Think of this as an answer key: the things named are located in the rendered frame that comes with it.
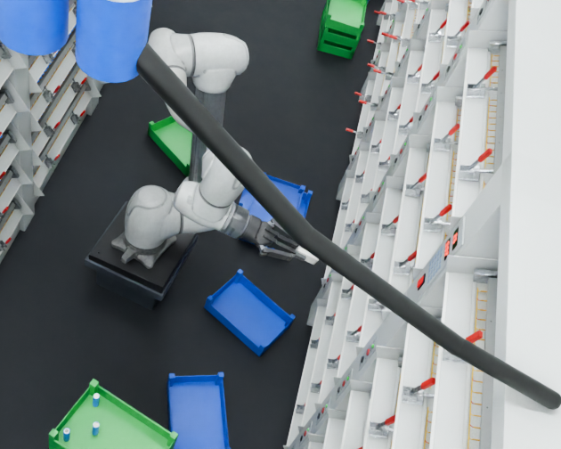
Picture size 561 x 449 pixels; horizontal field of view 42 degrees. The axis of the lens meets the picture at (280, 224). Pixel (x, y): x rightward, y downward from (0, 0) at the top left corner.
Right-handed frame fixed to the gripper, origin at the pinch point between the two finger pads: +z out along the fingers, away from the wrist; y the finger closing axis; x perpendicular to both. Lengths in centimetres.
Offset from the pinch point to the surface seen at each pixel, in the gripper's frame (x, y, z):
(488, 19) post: 75, -30, 4
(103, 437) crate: -52, 52, -28
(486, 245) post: 76, 40, 5
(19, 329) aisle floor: -102, 10, -65
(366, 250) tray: -7.6, -18.4, 22.1
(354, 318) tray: -7.4, 7.5, 22.3
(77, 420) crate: -54, 50, -37
